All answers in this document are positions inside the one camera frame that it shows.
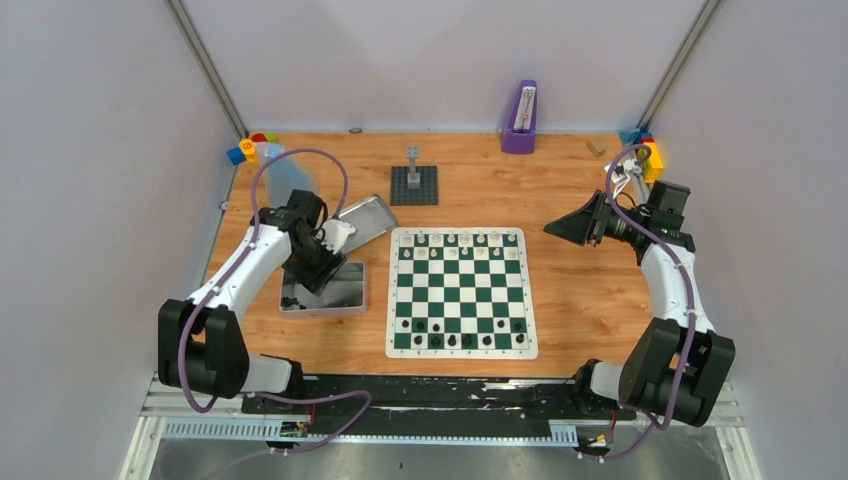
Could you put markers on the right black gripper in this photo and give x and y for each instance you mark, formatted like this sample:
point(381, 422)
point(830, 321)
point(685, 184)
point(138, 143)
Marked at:
point(587, 223)

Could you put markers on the grey lego tower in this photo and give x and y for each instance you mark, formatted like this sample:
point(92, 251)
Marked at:
point(413, 173)

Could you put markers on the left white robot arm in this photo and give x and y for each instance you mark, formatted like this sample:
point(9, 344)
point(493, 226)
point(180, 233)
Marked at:
point(201, 348)

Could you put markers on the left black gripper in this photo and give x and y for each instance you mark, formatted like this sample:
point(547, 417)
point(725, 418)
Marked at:
point(311, 262)

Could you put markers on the green white chess mat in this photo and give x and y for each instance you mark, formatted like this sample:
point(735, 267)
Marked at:
point(466, 279)

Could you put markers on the colourful toy blocks left corner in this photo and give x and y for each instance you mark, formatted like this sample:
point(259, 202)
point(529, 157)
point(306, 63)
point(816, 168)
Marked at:
point(255, 149)

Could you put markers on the yellow toy block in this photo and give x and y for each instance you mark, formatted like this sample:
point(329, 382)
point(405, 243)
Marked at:
point(653, 166)

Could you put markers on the dark grey lego baseplate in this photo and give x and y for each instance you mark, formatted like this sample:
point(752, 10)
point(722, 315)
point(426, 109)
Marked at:
point(421, 193)

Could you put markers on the metal tin lid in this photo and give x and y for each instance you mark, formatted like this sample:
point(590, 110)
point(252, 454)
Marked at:
point(370, 218)

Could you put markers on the translucent blue plastic container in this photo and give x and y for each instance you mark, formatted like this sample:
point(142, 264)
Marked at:
point(280, 179)

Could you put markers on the purple metronome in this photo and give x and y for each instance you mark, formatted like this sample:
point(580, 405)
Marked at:
point(518, 126)

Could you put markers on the metal tin with black pieces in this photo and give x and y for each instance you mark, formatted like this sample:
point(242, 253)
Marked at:
point(346, 295)

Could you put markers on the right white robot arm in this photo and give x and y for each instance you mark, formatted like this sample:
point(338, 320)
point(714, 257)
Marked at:
point(679, 364)

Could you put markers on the small wooden block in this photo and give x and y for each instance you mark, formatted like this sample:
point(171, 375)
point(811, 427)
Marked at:
point(595, 148)

